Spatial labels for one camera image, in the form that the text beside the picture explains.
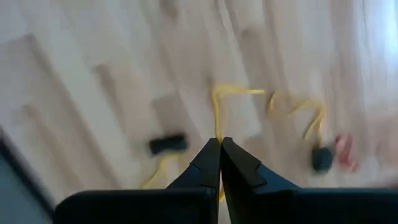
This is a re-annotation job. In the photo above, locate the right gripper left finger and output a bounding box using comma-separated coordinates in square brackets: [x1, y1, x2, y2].
[55, 138, 221, 224]

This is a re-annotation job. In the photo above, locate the black clip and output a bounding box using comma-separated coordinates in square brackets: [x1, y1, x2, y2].
[148, 133, 190, 156]

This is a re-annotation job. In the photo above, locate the red rubber band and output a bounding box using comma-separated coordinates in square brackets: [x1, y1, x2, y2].
[334, 133, 360, 172]

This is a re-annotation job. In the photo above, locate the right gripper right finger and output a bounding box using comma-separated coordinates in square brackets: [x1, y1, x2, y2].
[221, 137, 398, 224]

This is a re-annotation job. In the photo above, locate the yellow rubber band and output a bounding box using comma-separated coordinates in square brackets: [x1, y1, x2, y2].
[139, 152, 187, 190]
[212, 83, 267, 203]
[266, 90, 328, 141]

